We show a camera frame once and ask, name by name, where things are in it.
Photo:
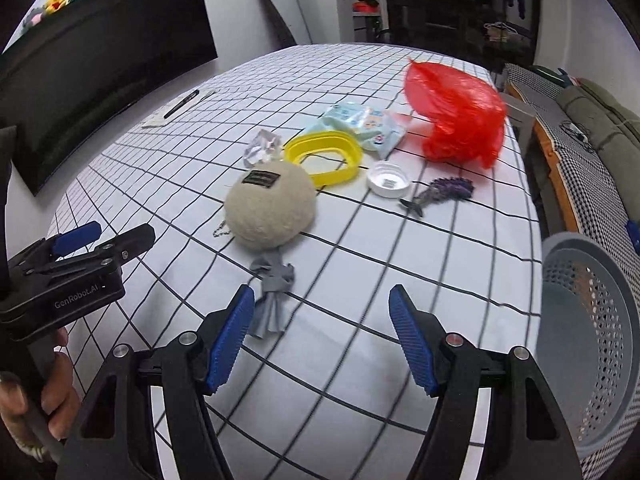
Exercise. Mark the person's left hand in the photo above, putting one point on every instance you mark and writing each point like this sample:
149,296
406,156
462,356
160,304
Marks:
60,395

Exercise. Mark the purple toy fish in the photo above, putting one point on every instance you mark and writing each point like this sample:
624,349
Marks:
442,191

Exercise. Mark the checkered sofa cover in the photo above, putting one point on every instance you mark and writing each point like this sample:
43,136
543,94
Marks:
575,175

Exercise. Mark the white grid tablecloth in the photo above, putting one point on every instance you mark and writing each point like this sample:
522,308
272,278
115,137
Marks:
350,260

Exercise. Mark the clothes hanger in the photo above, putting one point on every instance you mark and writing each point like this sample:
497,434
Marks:
500,30

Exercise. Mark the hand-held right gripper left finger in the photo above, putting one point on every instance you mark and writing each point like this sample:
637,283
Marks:
229,342

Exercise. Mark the dark stand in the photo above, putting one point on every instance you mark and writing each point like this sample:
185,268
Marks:
367,27

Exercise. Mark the blue cloth item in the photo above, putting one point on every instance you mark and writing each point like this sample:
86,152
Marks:
634,237

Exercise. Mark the teal item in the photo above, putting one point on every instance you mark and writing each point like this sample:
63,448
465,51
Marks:
564,77

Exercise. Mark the black television screen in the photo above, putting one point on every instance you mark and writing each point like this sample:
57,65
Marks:
100,60

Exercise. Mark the olive sofa cushion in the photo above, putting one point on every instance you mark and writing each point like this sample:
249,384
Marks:
605,110

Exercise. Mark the clear plastic piece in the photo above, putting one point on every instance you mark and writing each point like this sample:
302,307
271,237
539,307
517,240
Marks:
261,147

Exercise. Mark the grey plastic stool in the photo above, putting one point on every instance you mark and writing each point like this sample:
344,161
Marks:
520,120

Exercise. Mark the grey cloth scrap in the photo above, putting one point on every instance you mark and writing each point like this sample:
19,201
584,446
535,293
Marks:
272,285

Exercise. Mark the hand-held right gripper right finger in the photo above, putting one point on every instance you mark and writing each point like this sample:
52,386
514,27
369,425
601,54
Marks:
411,342

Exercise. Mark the grey perforated basket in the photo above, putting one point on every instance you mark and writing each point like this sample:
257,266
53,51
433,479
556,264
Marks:
600,310

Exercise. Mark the beige plush ball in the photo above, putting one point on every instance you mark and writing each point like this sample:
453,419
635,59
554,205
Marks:
270,205

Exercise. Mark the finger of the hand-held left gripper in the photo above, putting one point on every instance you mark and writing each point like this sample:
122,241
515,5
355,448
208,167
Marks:
77,236
127,242

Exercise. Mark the light blue wipes packet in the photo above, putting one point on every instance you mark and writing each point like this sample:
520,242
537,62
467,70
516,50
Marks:
365,125

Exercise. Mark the red item on dark stand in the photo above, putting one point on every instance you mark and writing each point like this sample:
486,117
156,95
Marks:
365,6

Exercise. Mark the white round lid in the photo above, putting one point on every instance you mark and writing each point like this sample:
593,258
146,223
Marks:
388,178

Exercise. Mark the red plastic bag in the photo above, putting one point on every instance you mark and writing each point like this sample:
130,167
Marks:
455,110

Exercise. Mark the black pen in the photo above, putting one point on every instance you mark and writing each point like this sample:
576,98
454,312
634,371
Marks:
181,104

